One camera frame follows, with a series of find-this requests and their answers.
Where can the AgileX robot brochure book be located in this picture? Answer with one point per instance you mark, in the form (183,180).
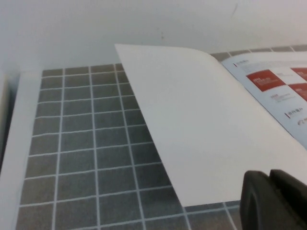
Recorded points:
(192,119)

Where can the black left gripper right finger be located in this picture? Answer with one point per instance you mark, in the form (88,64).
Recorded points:
(292,194)

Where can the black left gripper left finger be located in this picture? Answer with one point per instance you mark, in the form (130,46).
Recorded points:
(257,206)

